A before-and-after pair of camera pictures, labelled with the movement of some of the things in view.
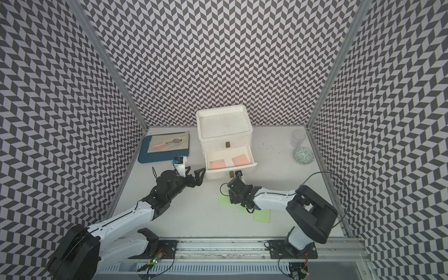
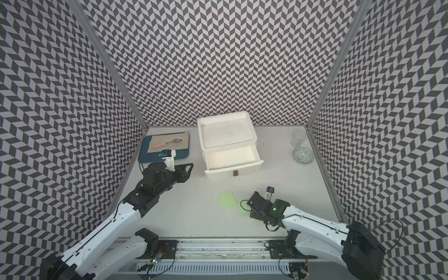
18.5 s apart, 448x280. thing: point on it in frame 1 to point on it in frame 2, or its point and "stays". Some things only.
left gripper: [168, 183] to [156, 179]
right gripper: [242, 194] to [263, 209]
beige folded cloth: [169, 142] stays
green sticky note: [242, 210] stays
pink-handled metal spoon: [175, 140] stays
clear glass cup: [297, 138] stays
